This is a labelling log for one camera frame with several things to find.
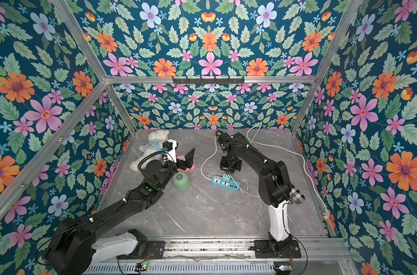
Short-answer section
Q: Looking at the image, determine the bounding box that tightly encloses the teal usb charger plug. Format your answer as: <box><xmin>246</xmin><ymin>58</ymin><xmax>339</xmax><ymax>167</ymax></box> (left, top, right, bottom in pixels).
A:
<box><xmin>222</xmin><ymin>174</ymin><xmax>231</xmax><ymax>186</ymax></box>

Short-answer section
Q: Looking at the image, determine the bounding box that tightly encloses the plaid glasses case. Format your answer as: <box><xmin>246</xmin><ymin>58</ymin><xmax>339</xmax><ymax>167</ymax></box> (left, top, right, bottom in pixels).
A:
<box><xmin>290</xmin><ymin>186</ymin><xmax>306</xmax><ymax>205</ymax></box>

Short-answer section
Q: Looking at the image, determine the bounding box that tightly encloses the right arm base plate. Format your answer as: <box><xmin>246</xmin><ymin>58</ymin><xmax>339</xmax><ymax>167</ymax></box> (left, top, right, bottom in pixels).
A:
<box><xmin>249</xmin><ymin>239</ymin><xmax>304</xmax><ymax>259</ymax></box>

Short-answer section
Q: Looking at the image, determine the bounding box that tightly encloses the white teddy bear blue shirt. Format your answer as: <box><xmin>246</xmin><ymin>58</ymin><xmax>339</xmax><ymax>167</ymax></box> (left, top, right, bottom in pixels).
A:
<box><xmin>130</xmin><ymin>129</ymin><xmax>170</xmax><ymax>172</ymax></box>

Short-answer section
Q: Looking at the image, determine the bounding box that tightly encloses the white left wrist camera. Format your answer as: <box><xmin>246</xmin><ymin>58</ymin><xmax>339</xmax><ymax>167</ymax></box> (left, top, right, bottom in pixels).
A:
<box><xmin>162</xmin><ymin>139</ymin><xmax>178</xmax><ymax>163</ymax></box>

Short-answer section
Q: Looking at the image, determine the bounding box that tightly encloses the teal power strip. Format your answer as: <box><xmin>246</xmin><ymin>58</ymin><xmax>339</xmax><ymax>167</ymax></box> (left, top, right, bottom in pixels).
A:
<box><xmin>211</xmin><ymin>174</ymin><xmax>240</xmax><ymax>192</ymax></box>

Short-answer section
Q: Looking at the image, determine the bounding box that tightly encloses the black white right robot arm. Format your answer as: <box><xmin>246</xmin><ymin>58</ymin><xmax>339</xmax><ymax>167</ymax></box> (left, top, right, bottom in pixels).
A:
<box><xmin>215</xmin><ymin>130</ymin><xmax>293</xmax><ymax>256</ymax></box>

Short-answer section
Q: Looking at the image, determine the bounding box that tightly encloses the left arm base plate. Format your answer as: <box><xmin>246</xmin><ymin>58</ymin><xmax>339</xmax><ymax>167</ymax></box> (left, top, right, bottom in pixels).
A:
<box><xmin>140</xmin><ymin>241</ymin><xmax>166</xmax><ymax>260</ymax></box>

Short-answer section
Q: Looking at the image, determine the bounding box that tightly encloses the green round meat grinder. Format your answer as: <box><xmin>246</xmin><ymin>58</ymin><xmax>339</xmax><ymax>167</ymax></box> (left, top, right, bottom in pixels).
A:
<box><xmin>172</xmin><ymin>171</ymin><xmax>190</xmax><ymax>191</ymax></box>

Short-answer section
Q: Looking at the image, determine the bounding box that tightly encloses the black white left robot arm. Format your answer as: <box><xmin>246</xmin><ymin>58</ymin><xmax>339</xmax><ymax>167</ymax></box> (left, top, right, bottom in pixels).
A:
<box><xmin>44</xmin><ymin>149</ymin><xmax>195</xmax><ymax>275</ymax></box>

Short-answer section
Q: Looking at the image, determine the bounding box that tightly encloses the white usb charging cable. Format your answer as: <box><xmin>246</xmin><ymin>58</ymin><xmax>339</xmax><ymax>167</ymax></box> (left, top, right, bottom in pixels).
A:
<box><xmin>228</xmin><ymin>171</ymin><xmax>264</xmax><ymax>198</ymax></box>

